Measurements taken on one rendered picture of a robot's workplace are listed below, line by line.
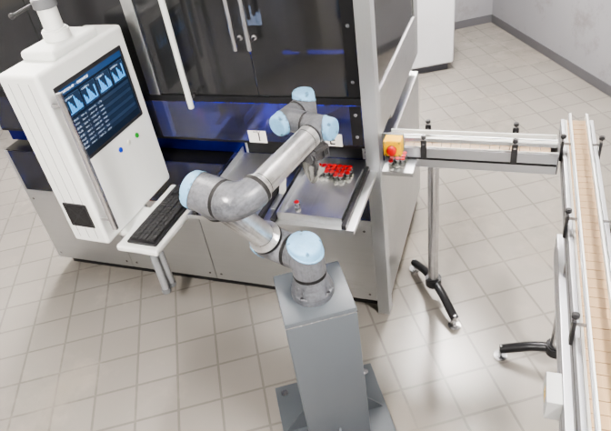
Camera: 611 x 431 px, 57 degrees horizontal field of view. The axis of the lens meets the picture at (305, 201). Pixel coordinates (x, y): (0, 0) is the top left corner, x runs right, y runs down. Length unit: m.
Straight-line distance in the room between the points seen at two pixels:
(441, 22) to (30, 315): 3.86
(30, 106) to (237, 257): 1.32
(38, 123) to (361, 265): 1.53
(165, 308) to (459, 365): 1.59
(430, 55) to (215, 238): 2.99
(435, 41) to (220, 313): 3.18
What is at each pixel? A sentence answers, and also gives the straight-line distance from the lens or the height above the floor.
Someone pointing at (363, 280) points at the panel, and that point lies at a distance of 2.82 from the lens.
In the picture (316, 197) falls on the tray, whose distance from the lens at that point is 2.26.
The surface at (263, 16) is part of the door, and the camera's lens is 2.22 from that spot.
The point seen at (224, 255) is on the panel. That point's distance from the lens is 3.03.
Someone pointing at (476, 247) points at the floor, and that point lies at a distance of 3.33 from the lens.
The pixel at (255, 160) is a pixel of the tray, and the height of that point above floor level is 0.88.
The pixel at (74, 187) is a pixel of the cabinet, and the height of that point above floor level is 1.09.
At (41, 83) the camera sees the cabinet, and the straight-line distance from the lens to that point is 2.15.
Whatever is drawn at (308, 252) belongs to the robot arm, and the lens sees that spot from 1.81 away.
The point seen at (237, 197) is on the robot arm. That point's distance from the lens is 1.51.
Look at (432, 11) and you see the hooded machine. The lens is 5.14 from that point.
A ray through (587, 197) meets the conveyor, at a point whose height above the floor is 0.93.
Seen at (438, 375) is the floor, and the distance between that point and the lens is 2.72.
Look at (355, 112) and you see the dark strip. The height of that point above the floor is 1.15.
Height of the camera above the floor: 2.19
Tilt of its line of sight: 36 degrees down
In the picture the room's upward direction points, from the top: 9 degrees counter-clockwise
